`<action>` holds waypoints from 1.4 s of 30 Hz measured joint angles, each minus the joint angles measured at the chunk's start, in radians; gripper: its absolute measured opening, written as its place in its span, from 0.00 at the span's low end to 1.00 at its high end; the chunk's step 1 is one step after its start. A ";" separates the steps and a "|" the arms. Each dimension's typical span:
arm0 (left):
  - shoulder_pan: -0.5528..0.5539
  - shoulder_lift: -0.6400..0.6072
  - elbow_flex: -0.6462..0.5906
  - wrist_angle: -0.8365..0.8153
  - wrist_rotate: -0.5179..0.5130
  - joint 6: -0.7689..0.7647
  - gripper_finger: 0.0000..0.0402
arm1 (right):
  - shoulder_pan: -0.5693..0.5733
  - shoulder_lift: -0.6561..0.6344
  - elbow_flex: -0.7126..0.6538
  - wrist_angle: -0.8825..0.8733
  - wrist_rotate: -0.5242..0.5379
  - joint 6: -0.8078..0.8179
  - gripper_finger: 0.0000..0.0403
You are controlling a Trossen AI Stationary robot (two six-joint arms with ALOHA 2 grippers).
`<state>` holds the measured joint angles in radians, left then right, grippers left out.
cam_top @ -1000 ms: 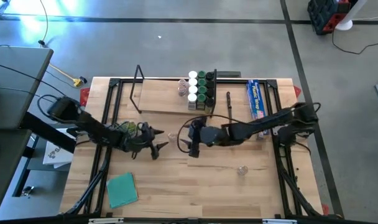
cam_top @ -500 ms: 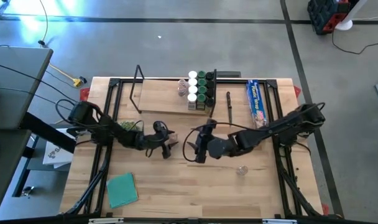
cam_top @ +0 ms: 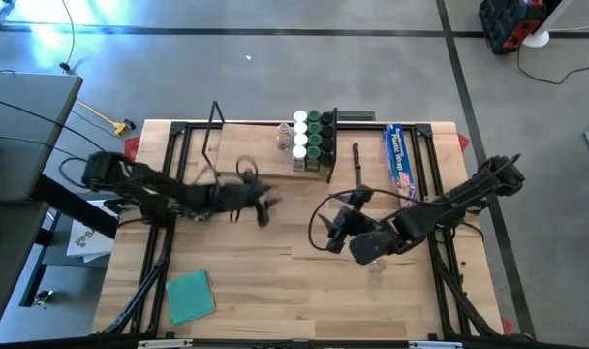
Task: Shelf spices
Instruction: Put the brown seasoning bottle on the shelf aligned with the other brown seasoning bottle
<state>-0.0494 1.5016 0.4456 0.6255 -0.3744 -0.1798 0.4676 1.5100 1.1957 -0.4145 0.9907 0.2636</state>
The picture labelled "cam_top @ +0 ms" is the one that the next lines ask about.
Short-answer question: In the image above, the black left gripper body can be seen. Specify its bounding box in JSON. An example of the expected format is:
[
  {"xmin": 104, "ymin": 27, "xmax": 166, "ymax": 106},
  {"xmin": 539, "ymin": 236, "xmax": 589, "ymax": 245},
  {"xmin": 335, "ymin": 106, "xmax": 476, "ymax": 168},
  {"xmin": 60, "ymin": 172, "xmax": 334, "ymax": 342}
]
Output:
[{"xmin": 209, "ymin": 179, "xmax": 265, "ymax": 214}]

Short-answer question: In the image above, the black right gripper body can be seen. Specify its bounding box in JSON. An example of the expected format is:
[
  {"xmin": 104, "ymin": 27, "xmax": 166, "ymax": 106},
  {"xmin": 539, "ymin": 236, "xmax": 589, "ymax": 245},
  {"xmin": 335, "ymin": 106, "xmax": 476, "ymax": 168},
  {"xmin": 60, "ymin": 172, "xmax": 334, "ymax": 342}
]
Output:
[{"xmin": 340, "ymin": 206, "xmax": 401, "ymax": 267}]

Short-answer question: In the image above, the yellow label black-lid spice jar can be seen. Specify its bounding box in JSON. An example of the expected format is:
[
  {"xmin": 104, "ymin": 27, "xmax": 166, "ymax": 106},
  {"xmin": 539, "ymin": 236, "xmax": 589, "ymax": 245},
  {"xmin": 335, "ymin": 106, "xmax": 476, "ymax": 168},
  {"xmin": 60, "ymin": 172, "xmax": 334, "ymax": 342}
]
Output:
[{"xmin": 318, "ymin": 150, "xmax": 335, "ymax": 178}]

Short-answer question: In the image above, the black kitchen knife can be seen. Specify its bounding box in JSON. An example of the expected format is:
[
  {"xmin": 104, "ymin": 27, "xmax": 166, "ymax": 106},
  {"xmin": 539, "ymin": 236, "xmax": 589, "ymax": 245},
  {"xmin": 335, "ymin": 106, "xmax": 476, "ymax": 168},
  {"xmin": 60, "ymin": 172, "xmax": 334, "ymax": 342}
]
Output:
[{"xmin": 352, "ymin": 143, "xmax": 363, "ymax": 189}]

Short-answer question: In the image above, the blue plastic wrap box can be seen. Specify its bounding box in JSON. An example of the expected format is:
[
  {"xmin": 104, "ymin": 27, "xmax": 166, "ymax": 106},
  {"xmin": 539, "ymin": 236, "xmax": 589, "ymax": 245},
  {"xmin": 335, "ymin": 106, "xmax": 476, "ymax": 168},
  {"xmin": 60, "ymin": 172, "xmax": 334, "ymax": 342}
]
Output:
[{"xmin": 382, "ymin": 123, "xmax": 418, "ymax": 208}]

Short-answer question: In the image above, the green folded cloth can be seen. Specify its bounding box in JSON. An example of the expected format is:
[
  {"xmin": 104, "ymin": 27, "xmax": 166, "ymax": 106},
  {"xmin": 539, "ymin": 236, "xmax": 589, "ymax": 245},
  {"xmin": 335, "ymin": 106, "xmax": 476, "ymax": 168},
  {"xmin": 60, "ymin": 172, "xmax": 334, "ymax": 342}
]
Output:
[{"xmin": 165, "ymin": 269, "xmax": 217, "ymax": 326}]

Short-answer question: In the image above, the white cardboard box with logo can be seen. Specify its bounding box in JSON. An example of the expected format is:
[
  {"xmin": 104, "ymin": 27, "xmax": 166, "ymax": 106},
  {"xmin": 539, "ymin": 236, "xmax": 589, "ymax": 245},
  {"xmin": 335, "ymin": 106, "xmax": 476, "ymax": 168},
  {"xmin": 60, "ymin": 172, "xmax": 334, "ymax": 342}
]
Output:
[{"xmin": 65, "ymin": 201, "xmax": 122, "ymax": 264}]

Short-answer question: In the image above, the black diagonal strut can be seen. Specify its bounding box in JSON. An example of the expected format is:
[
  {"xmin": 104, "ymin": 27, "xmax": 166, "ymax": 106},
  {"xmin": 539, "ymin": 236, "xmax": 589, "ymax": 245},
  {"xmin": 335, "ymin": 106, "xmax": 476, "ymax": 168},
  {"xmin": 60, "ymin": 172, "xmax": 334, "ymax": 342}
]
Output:
[{"xmin": 30, "ymin": 176, "xmax": 120, "ymax": 239}]

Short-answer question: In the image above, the small metal clamp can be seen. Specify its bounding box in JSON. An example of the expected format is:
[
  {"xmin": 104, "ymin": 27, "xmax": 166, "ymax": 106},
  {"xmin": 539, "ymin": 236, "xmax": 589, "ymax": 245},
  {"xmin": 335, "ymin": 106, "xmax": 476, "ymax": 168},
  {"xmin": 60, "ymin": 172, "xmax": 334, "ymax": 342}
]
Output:
[{"xmin": 31, "ymin": 289, "xmax": 54, "ymax": 307}]

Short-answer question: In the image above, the light grey desk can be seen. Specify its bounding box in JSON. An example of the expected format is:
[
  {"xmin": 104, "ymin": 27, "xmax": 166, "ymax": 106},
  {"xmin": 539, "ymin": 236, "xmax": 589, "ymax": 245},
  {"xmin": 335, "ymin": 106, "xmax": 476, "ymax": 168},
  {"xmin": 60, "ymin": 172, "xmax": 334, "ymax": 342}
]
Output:
[{"xmin": 0, "ymin": 71, "xmax": 84, "ymax": 203}]

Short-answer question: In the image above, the dark blue red toolbox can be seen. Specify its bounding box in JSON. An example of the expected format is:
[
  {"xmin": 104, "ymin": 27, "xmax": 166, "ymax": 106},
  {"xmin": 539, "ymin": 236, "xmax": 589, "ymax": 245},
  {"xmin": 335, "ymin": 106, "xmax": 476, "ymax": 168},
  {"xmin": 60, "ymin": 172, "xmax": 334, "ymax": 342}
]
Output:
[{"xmin": 478, "ymin": 0, "xmax": 547, "ymax": 55}]

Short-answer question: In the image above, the dark grey desk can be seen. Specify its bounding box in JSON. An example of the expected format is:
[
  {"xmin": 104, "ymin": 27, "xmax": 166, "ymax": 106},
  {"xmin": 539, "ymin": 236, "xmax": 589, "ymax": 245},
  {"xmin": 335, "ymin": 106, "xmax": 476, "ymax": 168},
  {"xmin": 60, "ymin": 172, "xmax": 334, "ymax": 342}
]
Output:
[{"xmin": 0, "ymin": 201, "xmax": 51, "ymax": 333}]

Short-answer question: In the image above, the white floor stand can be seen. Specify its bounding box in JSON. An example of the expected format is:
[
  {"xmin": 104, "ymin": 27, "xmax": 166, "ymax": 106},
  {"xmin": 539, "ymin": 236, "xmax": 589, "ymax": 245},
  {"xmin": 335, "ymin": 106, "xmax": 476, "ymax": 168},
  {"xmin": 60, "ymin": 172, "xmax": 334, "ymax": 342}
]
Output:
[{"xmin": 521, "ymin": 0, "xmax": 574, "ymax": 49}]

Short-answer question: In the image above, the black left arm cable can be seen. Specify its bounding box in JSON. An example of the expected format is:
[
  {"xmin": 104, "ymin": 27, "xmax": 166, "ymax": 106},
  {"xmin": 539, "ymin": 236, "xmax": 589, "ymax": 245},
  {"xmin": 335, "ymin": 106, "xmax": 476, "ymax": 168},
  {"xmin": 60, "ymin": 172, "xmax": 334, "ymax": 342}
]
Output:
[{"xmin": 197, "ymin": 154, "xmax": 260, "ymax": 188}]

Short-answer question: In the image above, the wooden shelf with black frame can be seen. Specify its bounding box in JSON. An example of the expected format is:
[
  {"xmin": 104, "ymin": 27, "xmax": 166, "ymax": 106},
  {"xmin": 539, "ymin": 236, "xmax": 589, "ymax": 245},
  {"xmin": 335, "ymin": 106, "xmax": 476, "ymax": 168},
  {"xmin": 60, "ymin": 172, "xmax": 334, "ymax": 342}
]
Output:
[{"xmin": 201, "ymin": 100, "xmax": 339, "ymax": 184}]

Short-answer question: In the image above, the silver metal bracket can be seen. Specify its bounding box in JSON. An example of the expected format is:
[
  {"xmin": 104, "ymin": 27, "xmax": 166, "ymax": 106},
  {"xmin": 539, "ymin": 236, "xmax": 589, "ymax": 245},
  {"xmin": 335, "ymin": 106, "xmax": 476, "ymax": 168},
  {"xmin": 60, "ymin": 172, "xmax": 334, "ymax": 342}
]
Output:
[
  {"xmin": 408, "ymin": 340, "xmax": 464, "ymax": 349},
  {"xmin": 138, "ymin": 338, "xmax": 194, "ymax": 349}
]

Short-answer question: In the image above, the yellow plug with cord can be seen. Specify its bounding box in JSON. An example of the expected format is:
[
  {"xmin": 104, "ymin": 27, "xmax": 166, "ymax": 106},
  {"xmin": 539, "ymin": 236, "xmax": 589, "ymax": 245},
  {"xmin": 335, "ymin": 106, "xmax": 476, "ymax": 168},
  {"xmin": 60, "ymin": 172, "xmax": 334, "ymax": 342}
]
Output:
[{"xmin": 76, "ymin": 99, "xmax": 131, "ymax": 137}]

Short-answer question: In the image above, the black desk cable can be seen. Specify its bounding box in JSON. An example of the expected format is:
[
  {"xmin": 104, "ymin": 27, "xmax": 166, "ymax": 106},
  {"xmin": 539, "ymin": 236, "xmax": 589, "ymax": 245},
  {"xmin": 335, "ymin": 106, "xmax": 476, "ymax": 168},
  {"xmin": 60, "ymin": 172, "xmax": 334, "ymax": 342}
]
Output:
[
  {"xmin": 0, "ymin": 133, "xmax": 80, "ymax": 159},
  {"xmin": 0, "ymin": 94, "xmax": 126, "ymax": 161}
]

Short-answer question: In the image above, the black floor cable with plug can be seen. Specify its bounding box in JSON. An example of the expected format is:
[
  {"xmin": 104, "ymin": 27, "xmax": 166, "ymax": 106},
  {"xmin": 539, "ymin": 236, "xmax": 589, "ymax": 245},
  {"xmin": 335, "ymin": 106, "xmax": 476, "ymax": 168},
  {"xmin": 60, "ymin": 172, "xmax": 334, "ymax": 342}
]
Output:
[{"xmin": 59, "ymin": 0, "xmax": 78, "ymax": 74}]

